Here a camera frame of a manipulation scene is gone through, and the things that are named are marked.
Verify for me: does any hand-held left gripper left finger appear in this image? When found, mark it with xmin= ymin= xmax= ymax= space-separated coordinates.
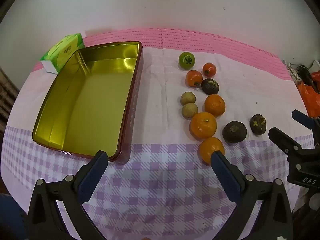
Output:
xmin=27 ymin=150 xmax=109 ymax=240

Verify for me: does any tan longan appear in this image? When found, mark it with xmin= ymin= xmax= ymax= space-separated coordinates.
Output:
xmin=180 ymin=91 xmax=196 ymax=106
xmin=182 ymin=103 xmax=199 ymax=119

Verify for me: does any black cluttered object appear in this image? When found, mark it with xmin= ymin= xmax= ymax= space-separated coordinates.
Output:
xmin=299 ymin=60 xmax=320 ymax=92

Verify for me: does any mandarin orange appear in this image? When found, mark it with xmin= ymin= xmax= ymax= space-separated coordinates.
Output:
xmin=204 ymin=94 xmax=226 ymax=117
xmin=198 ymin=137 xmax=225 ymax=165
xmin=189 ymin=112 xmax=217 ymax=139

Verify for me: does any pink checked tablecloth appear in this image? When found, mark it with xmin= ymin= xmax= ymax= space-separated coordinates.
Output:
xmin=0 ymin=27 xmax=315 ymax=240

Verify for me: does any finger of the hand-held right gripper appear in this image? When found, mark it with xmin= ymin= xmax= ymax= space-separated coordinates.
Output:
xmin=268 ymin=127 xmax=304 ymax=156
xmin=292 ymin=109 xmax=320 ymax=131

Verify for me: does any small red tomato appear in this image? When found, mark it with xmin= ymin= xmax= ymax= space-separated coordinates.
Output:
xmin=202 ymin=63 xmax=217 ymax=77

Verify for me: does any dark blue cloth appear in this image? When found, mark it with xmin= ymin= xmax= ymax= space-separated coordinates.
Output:
xmin=0 ymin=193 xmax=29 ymax=240

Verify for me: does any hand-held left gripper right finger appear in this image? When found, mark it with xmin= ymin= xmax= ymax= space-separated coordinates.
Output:
xmin=211 ymin=150 xmax=293 ymax=240

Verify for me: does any large red tomato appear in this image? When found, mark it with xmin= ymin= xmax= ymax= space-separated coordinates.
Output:
xmin=185 ymin=70 xmax=203 ymax=88

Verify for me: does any brown ribbed panel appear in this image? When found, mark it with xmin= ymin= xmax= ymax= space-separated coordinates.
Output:
xmin=0 ymin=66 xmax=21 ymax=123

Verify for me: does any maroon tin box gold inside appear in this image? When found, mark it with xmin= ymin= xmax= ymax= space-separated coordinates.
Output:
xmin=32 ymin=41 xmax=143 ymax=165

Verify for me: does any green tomato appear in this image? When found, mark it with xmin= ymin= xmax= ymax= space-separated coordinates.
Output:
xmin=178 ymin=52 xmax=196 ymax=69

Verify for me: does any orange plastic bag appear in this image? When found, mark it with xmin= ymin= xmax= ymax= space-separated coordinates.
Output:
xmin=297 ymin=71 xmax=320 ymax=117

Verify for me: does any green tissue box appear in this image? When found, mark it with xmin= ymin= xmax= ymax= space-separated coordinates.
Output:
xmin=40 ymin=33 xmax=85 ymax=74

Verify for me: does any large dark brown round fruit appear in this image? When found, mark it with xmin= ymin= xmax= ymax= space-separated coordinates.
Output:
xmin=222 ymin=121 xmax=247 ymax=144

